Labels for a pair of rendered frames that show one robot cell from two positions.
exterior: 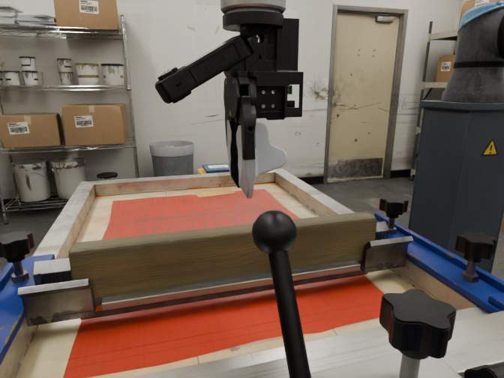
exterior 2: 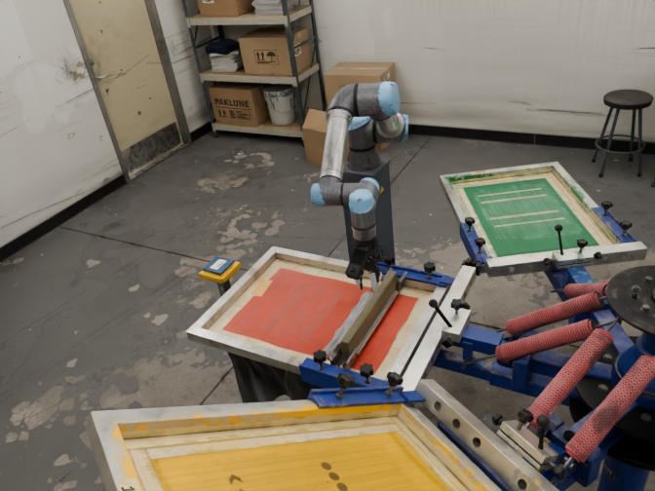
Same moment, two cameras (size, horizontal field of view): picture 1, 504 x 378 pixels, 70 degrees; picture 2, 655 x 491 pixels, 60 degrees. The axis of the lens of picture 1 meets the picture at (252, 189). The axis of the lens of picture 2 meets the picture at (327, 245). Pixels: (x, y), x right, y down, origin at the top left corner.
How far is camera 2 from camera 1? 1.63 m
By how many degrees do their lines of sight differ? 41
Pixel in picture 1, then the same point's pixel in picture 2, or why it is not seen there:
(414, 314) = (457, 303)
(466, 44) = (357, 140)
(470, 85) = (365, 162)
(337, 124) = (111, 102)
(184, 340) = (381, 347)
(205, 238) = (368, 314)
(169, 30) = not seen: outside the picture
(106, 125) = not seen: outside the picture
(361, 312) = (408, 307)
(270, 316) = (390, 325)
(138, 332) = (366, 355)
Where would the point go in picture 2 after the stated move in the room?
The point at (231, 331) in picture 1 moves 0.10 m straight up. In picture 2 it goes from (388, 336) to (386, 314)
